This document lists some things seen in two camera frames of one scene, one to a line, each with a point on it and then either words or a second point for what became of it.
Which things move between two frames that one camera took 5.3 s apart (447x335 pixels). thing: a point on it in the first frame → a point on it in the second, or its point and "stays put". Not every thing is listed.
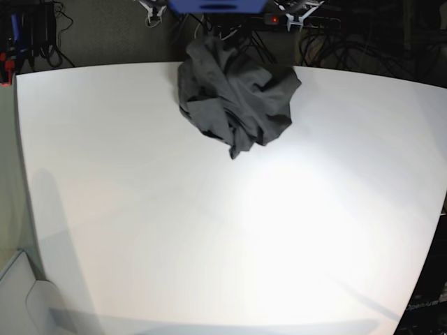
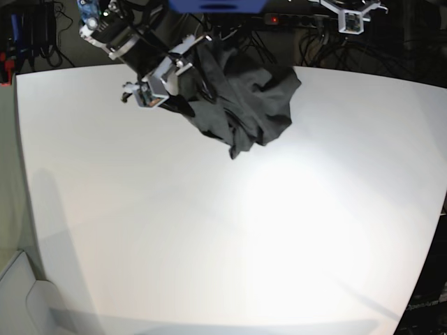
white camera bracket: (299, 20) → (352, 21)
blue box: (217, 7) stays put
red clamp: (8, 65) stays put
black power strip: (309, 23) stays put
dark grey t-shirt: (223, 95) stays put
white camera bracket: (150, 10) → (154, 91)
